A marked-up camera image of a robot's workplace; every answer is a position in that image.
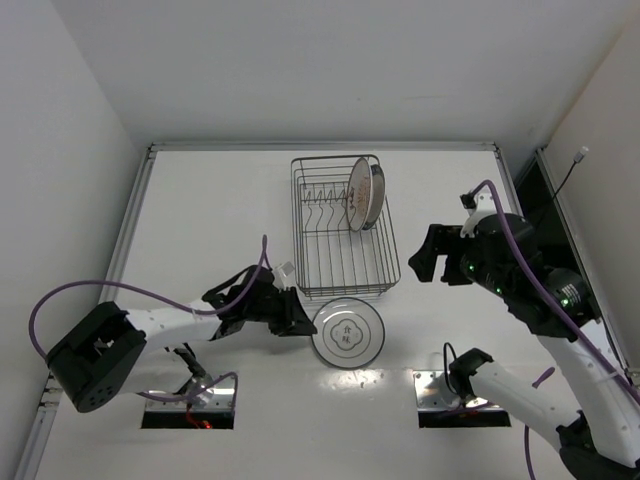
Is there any white plate thin green rim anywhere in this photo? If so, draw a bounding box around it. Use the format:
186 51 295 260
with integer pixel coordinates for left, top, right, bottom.
311 297 386 370

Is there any orange sunburst plate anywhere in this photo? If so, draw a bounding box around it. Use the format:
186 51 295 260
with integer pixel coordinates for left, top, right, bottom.
346 157 372 231

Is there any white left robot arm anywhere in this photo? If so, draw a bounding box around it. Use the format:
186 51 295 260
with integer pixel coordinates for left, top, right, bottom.
44 265 317 413

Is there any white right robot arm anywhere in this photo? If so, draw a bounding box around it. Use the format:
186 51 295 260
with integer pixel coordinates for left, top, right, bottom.
409 213 639 479

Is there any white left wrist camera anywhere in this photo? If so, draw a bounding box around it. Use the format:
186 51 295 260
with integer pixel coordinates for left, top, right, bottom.
272 261 296 290

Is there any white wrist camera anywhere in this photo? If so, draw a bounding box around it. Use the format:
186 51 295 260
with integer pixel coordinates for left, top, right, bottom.
460 191 496 238
272 261 296 290

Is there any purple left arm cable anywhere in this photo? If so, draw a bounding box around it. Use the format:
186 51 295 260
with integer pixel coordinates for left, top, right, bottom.
28 234 274 359

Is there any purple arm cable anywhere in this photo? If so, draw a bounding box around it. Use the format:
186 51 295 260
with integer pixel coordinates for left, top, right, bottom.
472 179 640 480
28 234 274 359

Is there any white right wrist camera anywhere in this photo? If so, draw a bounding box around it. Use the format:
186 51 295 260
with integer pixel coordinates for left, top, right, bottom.
460 191 496 238

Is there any grey wire dish rack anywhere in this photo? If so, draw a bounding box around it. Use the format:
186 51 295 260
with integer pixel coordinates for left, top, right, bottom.
291 154 401 299

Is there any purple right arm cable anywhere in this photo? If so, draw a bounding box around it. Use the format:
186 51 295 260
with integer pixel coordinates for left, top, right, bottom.
472 179 640 480

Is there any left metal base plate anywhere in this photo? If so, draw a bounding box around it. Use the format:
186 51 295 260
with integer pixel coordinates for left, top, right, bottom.
141 372 239 414

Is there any metal base plate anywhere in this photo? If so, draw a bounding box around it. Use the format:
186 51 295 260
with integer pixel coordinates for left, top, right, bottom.
141 372 239 414
413 370 502 413

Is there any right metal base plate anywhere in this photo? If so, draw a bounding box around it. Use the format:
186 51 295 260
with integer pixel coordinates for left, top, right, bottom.
413 370 502 413

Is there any black wall cable with plug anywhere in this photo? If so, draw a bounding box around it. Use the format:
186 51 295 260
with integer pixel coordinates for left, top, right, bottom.
549 146 590 201

